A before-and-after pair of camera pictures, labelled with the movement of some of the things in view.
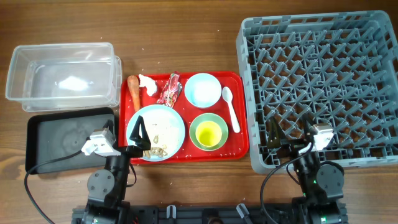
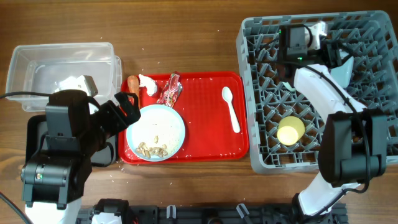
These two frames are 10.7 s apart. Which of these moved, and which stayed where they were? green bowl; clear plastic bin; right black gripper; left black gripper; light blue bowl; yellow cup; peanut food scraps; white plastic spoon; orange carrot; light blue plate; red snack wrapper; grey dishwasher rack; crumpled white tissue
Moved: left black gripper; yellow cup; right black gripper; light blue bowl; green bowl
Stayed: red snack wrapper; white plastic spoon; peanut food scraps; crumpled white tissue; grey dishwasher rack; clear plastic bin; orange carrot; light blue plate
